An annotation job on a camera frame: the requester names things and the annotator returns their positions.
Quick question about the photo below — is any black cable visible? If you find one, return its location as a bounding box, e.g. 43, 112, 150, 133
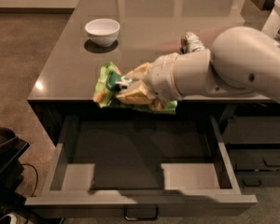
21, 162, 40, 198

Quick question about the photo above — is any bottom right drawer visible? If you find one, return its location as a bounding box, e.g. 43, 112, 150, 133
236, 172, 280, 187

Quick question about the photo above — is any green white soda can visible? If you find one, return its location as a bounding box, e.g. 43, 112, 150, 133
180, 32, 205, 54

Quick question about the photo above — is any green rice chip bag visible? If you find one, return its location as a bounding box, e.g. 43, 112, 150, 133
93, 62, 177, 114

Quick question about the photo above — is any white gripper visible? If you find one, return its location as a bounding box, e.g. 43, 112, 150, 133
116, 53, 182, 105

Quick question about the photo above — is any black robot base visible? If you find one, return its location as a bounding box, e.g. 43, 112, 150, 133
0, 127, 29, 218

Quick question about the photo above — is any grey cabinet counter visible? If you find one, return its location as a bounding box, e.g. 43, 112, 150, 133
28, 0, 280, 143

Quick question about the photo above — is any white ceramic bowl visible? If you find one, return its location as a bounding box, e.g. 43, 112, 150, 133
85, 19, 120, 47

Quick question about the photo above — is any open grey top drawer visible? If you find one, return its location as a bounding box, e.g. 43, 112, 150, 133
26, 117, 258, 218

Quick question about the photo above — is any lower right drawer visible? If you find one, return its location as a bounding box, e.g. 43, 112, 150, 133
229, 149, 280, 172

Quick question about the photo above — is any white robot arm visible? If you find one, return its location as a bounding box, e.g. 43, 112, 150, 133
116, 27, 280, 105

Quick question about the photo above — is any dark metal drawer handle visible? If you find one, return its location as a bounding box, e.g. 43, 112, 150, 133
123, 207, 160, 221

